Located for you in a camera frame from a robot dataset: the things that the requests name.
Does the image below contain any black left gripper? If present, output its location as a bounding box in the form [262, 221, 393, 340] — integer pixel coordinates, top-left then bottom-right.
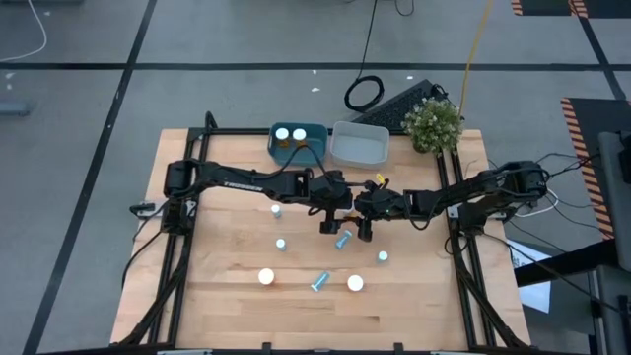
[310, 169, 357, 211]

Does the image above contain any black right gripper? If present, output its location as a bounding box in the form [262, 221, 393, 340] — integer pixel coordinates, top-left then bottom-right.
[352, 184, 410, 221]

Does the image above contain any white plastic bin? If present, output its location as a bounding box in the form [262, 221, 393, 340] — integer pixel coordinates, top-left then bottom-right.
[328, 120, 390, 172]

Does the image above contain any teal plastic bin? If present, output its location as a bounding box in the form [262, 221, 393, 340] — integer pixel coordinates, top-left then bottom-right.
[267, 121, 330, 168]

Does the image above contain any black keyboard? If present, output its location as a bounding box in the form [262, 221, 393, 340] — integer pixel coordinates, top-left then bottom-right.
[350, 78, 448, 134]

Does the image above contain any green potted plant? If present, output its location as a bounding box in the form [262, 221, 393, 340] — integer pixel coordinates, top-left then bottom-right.
[399, 97, 465, 155]

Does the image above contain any white paper sheet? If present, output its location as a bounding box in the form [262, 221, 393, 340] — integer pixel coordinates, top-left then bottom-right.
[507, 239, 552, 315]

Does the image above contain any black desk top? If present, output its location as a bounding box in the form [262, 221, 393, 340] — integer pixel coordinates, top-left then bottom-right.
[512, 239, 621, 289]

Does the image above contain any black mat orange striped edge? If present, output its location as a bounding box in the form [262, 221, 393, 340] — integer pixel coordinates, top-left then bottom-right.
[560, 97, 631, 242]
[511, 0, 631, 20]

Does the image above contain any grey cabinet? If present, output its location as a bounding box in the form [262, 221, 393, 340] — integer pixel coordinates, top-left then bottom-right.
[597, 130, 631, 273]

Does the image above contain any grey floor block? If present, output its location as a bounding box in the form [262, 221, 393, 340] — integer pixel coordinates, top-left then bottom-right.
[0, 101, 32, 117]

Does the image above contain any grey base plate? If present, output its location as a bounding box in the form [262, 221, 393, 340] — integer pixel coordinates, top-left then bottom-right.
[129, 200, 167, 221]
[446, 202, 509, 221]

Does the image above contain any coiled black cable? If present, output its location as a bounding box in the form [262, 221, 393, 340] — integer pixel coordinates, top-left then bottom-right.
[343, 0, 386, 114]

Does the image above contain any black aluminium table frame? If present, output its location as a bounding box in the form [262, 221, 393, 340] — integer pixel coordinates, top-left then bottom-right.
[117, 110, 531, 355]

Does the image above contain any thin white cable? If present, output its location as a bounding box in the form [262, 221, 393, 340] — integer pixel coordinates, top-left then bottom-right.
[512, 186, 561, 219]

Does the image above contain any yellow hanging cable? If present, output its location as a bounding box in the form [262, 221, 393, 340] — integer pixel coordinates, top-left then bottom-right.
[457, 0, 496, 118]

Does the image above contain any white floor cable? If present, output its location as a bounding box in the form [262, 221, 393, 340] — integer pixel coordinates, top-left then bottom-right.
[0, 0, 49, 64]

